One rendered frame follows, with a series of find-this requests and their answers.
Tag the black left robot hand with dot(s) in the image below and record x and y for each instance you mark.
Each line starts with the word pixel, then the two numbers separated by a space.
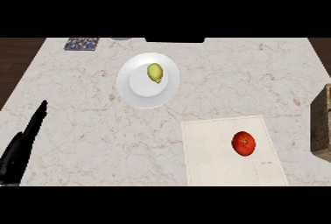
pixel 21 145

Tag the white placemat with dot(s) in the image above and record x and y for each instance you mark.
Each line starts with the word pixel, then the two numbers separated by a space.
pixel 224 154

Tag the red tomato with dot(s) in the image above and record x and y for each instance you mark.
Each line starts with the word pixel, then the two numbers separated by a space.
pixel 245 143

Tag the brown wicker basket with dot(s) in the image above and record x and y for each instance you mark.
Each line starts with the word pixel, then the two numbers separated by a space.
pixel 323 122

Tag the white round plate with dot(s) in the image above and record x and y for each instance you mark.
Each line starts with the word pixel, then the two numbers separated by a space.
pixel 148 80

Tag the blue patterned square object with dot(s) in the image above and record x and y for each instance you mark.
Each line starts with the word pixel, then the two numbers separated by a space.
pixel 82 43

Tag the green yellow fruit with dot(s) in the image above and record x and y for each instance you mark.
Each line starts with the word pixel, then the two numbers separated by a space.
pixel 156 73

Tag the grey round object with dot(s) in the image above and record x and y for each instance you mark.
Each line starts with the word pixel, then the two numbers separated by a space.
pixel 122 38

